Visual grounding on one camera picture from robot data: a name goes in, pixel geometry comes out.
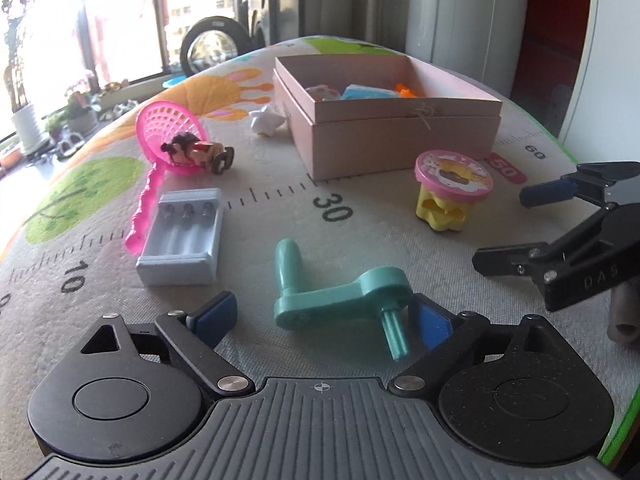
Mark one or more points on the pink plastic toy strainer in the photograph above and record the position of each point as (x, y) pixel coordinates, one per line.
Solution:
(160, 122)

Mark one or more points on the pale blue battery charger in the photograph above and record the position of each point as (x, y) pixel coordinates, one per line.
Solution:
(180, 260)

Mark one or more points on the orange plastic toy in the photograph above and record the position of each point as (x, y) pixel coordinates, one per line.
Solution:
(405, 91)

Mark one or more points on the white ribbed plant pot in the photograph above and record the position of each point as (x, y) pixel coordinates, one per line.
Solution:
(27, 127)

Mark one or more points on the white panel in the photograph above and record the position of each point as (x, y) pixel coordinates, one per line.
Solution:
(610, 50)

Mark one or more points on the toy figure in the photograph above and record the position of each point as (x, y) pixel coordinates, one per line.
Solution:
(197, 152)

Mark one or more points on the white star toy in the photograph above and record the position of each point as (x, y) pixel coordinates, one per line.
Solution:
(266, 121)

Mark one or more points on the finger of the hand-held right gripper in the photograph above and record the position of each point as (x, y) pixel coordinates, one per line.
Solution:
(505, 261)
(547, 192)

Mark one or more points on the pink cardboard box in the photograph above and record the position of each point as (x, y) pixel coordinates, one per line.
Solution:
(390, 135)

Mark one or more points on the round white toy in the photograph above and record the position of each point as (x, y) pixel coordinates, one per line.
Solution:
(322, 93)

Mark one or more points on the blue bowl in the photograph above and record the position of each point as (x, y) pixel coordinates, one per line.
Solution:
(175, 80)

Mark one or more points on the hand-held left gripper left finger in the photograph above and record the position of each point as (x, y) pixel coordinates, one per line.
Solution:
(216, 314)

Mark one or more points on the grey curtain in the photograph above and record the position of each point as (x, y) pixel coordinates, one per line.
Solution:
(465, 15)

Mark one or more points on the person's right hand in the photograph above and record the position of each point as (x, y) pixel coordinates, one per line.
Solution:
(624, 312)

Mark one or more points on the yellow pink stamp toy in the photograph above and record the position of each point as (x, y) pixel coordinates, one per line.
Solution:
(452, 172)

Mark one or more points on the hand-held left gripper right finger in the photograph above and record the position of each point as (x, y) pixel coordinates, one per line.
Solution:
(431, 324)

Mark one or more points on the flowering potted plant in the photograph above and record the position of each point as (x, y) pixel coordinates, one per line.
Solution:
(80, 117)

